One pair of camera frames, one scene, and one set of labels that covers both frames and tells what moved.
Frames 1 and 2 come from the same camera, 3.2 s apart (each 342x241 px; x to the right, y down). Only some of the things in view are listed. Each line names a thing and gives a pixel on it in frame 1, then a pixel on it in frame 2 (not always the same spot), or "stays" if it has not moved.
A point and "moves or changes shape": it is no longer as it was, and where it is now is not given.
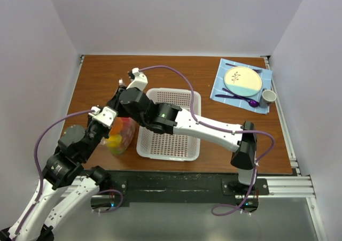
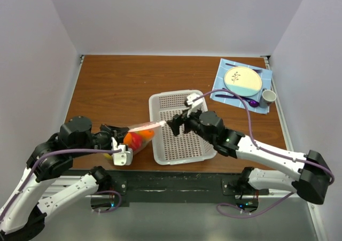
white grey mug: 267,96 stays
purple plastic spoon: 251,103 stays
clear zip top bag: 121,134 moves or changes shape
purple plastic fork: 232,96 stays
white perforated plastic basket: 172,147 moves or changes shape
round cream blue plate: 242,82 stays
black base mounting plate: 125,187 stays
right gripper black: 115,104 to 175,123
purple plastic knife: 256,70 stays
